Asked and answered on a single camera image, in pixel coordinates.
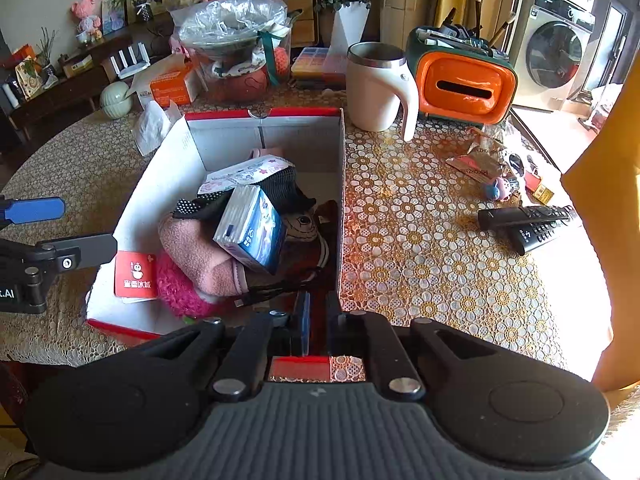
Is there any red and white cardboard box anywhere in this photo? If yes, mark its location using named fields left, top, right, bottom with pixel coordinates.
left=87, top=108, right=345, bottom=340

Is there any pink fluffy plush toy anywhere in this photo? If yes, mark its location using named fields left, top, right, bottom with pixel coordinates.
left=156, top=252, right=229, bottom=318

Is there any pink fleece garment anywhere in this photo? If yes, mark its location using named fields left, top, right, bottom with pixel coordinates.
left=158, top=152, right=279, bottom=297

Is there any blue tissue pack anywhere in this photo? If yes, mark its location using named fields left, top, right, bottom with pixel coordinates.
left=213, top=198, right=286, bottom=275

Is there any black dotted pouch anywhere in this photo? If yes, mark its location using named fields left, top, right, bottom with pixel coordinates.
left=171, top=168, right=317, bottom=226

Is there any patterned face mask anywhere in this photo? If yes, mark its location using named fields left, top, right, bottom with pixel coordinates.
left=198, top=155, right=295, bottom=195

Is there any cream cartoon plush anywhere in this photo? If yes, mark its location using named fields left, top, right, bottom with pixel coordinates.
left=282, top=212, right=319, bottom=243

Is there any wooden sideboard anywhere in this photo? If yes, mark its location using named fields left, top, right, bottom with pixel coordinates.
left=9, top=0, right=314, bottom=130

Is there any green ceramic jar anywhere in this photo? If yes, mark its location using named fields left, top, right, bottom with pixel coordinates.
left=100, top=81, right=132, bottom=120

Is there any white crumpled tissue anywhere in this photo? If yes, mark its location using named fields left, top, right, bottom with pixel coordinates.
left=132, top=100, right=182, bottom=156

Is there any black remote control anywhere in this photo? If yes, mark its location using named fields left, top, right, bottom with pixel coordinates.
left=477, top=206, right=576, bottom=231
left=506, top=220, right=570, bottom=256

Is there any white router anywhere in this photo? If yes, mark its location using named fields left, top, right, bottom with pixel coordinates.
left=110, top=42, right=151, bottom=79

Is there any pink bear figurine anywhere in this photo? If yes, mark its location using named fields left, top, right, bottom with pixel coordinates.
left=70, top=0, right=102, bottom=47

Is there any orange tissue box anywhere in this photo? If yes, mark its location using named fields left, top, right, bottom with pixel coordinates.
left=127, top=54, right=203, bottom=108

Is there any small blue pink toy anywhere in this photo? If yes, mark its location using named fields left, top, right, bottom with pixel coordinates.
left=483, top=177, right=520, bottom=202

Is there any snack wrapper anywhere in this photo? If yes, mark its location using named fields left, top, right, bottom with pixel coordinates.
left=445, top=148, right=506, bottom=184

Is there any small yellow box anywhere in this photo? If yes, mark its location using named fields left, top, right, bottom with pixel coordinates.
left=532, top=183, right=554, bottom=205

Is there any basketball in container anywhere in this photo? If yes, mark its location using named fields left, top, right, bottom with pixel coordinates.
left=221, top=68, right=269, bottom=103

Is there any white insulated mug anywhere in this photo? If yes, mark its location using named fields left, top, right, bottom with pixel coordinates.
left=346, top=41, right=419, bottom=142

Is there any colourful clear organizer box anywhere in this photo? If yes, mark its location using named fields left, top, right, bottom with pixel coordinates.
left=291, top=47, right=347, bottom=87

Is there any orange green tissue holder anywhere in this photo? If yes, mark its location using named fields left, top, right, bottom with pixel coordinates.
left=406, top=27, right=518, bottom=125

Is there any clear plastic bag bundle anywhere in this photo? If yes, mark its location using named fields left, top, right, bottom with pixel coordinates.
left=170, top=0, right=292, bottom=51

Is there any yellow chair back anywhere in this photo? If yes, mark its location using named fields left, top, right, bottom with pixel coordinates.
left=561, top=63, right=639, bottom=391

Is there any washing machine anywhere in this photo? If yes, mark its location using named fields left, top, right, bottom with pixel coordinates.
left=509, top=0, right=596, bottom=110

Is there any picture frame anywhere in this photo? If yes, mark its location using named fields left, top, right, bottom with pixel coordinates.
left=101, top=0, right=127, bottom=36

